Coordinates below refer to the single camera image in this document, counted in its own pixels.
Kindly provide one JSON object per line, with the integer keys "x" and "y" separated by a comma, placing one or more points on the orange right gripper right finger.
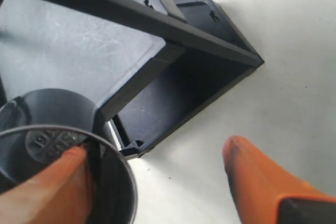
{"x": 264, "y": 192}

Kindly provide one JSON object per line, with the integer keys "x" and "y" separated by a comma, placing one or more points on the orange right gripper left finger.
{"x": 61, "y": 193}

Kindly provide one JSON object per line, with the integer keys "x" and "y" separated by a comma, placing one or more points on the stainless steel mug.
{"x": 38, "y": 127}

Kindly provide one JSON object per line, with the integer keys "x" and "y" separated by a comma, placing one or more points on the black plastic shelf rack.
{"x": 148, "y": 65}

